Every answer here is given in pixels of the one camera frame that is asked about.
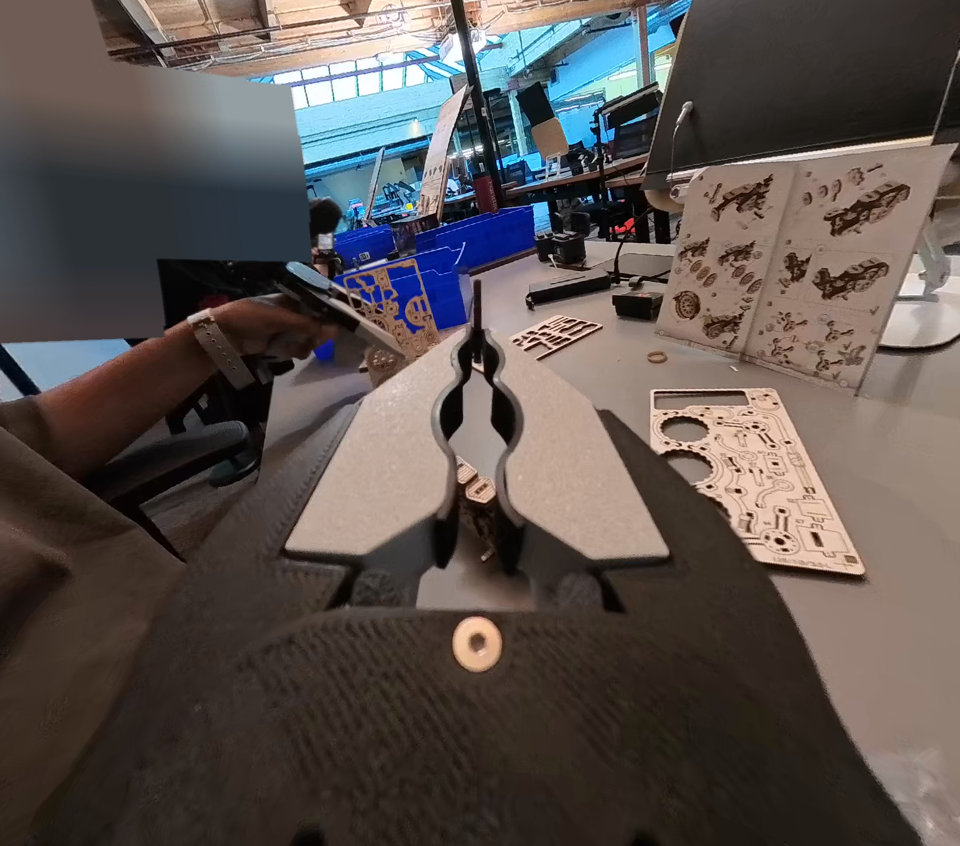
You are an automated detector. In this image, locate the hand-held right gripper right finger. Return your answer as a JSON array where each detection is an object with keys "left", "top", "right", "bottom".
[{"left": 480, "top": 327, "right": 671, "bottom": 576}]

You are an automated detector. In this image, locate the grey desk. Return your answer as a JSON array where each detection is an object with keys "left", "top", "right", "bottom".
[{"left": 262, "top": 238, "right": 960, "bottom": 846}]

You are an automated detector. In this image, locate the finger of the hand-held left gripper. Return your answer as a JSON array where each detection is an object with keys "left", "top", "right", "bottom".
[{"left": 333, "top": 306, "right": 412, "bottom": 366}]

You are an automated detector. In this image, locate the emptied wooden parts sheet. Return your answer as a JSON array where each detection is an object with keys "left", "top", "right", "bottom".
[{"left": 510, "top": 314, "right": 603, "bottom": 362}]

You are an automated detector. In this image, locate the wooden model assembly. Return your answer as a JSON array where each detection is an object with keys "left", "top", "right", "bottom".
[{"left": 453, "top": 456, "right": 502, "bottom": 566}]

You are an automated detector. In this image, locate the black cube device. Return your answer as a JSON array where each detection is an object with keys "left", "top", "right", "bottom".
[{"left": 536, "top": 231, "right": 588, "bottom": 267}]

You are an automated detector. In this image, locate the blue plastic bin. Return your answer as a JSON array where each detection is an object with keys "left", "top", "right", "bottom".
[
  {"left": 333, "top": 248, "right": 462, "bottom": 345},
  {"left": 333, "top": 225, "right": 396, "bottom": 270},
  {"left": 416, "top": 207, "right": 535, "bottom": 277}
]

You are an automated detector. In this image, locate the small black box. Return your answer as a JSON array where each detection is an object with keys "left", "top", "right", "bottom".
[{"left": 612, "top": 289, "right": 667, "bottom": 321}]

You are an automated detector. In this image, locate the grey wristwatch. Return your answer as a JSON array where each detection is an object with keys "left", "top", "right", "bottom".
[{"left": 186, "top": 308, "right": 258, "bottom": 391}]

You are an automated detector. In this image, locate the black rectangular device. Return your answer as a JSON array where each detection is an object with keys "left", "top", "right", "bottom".
[{"left": 527, "top": 273, "right": 612, "bottom": 309}]

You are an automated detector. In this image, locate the instruction booklet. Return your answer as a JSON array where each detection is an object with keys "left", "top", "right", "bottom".
[{"left": 654, "top": 143, "right": 960, "bottom": 399}]

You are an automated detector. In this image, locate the black office chair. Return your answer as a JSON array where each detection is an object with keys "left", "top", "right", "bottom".
[{"left": 78, "top": 420, "right": 264, "bottom": 562}]

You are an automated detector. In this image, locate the wooden gear parts sheet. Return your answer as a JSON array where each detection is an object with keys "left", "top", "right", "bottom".
[{"left": 341, "top": 258, "right": 445, "bottom": 388}]

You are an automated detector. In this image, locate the black monitor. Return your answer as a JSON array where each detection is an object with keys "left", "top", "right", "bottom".
[{"left": 642, "top": 0, "right": 960, "bottom": 191}]

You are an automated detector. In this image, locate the wooden sheet with round holes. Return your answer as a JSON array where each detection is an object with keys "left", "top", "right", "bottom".
[{"left": 649, "top": 387, "right": 866, "bottom": 579}]

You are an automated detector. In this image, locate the person's left hand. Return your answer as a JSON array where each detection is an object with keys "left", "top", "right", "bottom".
[{"left": 213, "top": 297, "right": 339, "bottom": 367}]

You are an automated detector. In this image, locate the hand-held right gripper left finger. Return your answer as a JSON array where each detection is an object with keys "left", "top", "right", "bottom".
[{"left": 285, "top": 327, "right": 477, "bottom": 571}]

